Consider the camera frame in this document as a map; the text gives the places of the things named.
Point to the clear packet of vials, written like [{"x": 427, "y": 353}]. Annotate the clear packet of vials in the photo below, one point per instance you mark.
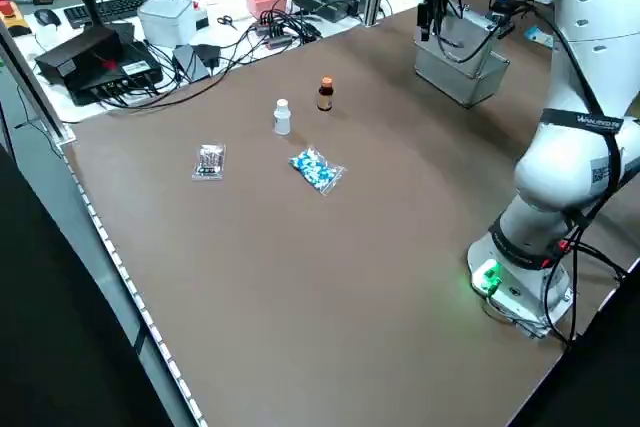
[{"x": 209, "y": 162}]

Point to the black plug adapter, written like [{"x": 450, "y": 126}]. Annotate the black plug adapter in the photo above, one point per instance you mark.
[{"x": 192, "y": 62}]

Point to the clear bottle white cap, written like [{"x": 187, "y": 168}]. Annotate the clear bottle white cap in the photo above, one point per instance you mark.
[{"x": 282, "y": 119}]

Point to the white desk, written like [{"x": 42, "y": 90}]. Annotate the white desk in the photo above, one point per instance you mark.
[{"x": 85, "y": 112}]

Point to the black keyboard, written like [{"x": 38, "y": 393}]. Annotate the black keyboard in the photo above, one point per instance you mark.
[{"x": 125, "y": 4}]

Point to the brown bottle orange cap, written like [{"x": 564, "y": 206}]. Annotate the brown bottle orange cap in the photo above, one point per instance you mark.
[{"x": 325, "y": 97}]

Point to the black usb hub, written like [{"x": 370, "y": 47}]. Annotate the black usb hub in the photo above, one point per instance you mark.
[{"x": 272, "y": 34}]

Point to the white box appliance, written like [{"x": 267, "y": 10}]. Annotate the white box appliance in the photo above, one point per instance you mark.
[{"x": 165, "y": 19}]

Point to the black scissors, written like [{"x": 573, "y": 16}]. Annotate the black scissors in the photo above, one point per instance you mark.
[{"x": 227, "y": 21}]

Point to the black device box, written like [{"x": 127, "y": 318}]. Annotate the black device box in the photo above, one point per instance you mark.
[{"x": 90, "y": 62}]

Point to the silver aluminium medicine case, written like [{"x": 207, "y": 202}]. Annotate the silver aluminium medicine case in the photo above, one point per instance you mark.
[{"x": 450, "y": 77}]

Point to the black computer mouse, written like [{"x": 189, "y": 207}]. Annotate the black computer mouse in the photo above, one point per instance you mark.
[{"x": 46, "y": 17}]

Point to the blue cotton swab packet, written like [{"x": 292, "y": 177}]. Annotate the blue cotton swab packet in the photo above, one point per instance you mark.
[{"x": 539, "y": 37}]

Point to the yellow emergency stop box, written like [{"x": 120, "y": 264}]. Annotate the yellow emergency stop box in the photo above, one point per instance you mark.
[{"x": 12, "y": 17}]

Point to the blue white capsule bag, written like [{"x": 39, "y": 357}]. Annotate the blue white capsule bag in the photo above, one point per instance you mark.
[{"x": 316, "y": 169}]

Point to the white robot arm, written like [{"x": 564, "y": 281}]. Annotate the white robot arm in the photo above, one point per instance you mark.
[{"x": 590, "y": 22}]

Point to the pink plastic bin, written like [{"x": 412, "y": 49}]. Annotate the pink plastic bin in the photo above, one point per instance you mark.
[{"x": 265, "y": 2}]

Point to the aluminium frame bar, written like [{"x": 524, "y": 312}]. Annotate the aluminium frame bar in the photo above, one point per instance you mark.
[{"x": 35, "y": 87}]

